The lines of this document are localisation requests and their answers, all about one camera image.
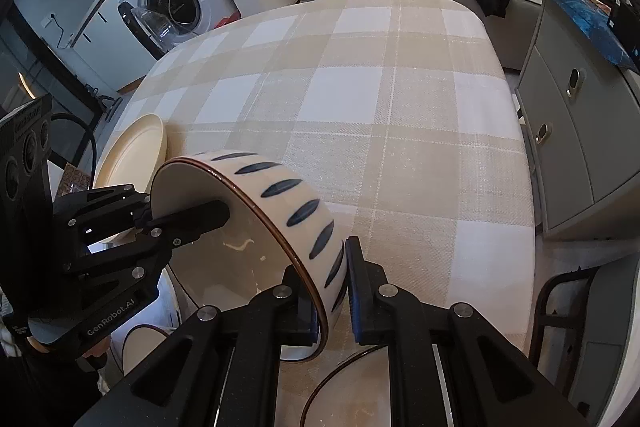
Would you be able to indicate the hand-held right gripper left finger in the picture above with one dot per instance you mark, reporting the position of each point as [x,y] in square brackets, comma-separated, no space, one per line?
[297,312]

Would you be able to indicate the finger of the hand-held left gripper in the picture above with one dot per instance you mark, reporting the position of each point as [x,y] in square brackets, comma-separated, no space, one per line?
[100,212]
[195,219]

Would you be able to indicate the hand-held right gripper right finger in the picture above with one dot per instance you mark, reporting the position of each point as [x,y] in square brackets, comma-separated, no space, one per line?
[354,297]

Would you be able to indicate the cream plate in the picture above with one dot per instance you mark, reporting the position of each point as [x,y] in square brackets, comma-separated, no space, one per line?
[132,152]

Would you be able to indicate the white bowl blue leaf pattern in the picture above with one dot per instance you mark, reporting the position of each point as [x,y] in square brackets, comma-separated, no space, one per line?
[280,207]

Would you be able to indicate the white gold-rimmed plate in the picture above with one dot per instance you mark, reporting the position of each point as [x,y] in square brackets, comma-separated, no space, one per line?
[145,354]
[345,392]

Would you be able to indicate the person's left hand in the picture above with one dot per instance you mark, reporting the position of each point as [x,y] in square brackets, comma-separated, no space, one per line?
[96,349]

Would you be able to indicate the white sink counter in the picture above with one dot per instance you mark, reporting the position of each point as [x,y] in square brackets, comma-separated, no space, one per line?
[92,14]

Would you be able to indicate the grey cabinet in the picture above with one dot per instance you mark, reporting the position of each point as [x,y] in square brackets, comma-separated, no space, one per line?
[575,132]

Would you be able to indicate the black box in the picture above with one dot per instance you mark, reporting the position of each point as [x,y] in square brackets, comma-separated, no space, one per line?
[622,19]

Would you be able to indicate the grey chair with black frame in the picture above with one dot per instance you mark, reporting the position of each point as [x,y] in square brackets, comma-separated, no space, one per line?
[605,332]

